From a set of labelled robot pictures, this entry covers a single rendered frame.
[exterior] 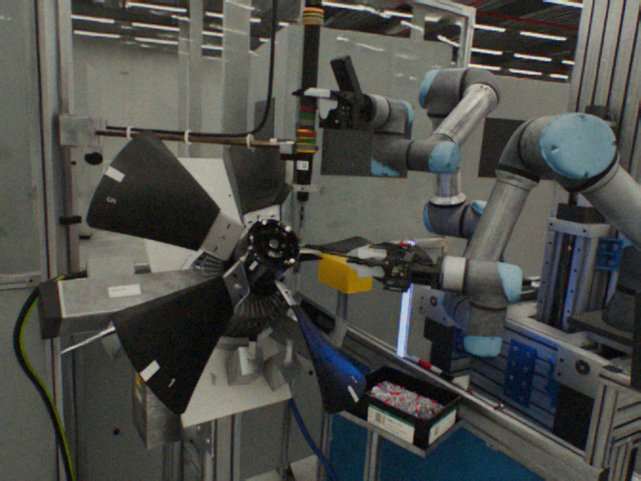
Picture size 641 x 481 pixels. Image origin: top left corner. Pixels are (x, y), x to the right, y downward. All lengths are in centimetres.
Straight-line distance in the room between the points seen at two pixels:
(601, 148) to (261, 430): 166
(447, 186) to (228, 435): 98
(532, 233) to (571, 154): 447
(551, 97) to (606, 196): 435
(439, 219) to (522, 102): 361
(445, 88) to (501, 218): 53
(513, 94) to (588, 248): 370
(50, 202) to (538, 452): 131
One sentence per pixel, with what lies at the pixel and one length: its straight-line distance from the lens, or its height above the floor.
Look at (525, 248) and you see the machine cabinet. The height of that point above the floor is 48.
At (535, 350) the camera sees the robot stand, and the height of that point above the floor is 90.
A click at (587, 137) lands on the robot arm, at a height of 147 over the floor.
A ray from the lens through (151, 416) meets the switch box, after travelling 143.
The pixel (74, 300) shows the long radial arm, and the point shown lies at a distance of 106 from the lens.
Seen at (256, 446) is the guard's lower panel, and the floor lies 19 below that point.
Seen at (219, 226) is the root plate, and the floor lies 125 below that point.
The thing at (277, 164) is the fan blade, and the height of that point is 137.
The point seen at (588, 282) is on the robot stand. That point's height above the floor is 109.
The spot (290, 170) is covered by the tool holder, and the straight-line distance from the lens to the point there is 110.
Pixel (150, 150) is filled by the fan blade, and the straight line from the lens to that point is 108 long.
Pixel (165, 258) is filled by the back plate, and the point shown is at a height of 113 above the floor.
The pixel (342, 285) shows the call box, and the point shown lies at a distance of 153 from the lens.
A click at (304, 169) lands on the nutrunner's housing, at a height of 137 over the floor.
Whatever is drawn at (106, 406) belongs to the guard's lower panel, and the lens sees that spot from 190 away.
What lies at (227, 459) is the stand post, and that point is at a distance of 136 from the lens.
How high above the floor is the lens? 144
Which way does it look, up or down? 11 degrees down
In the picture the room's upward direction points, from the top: 4 degrees clockwise
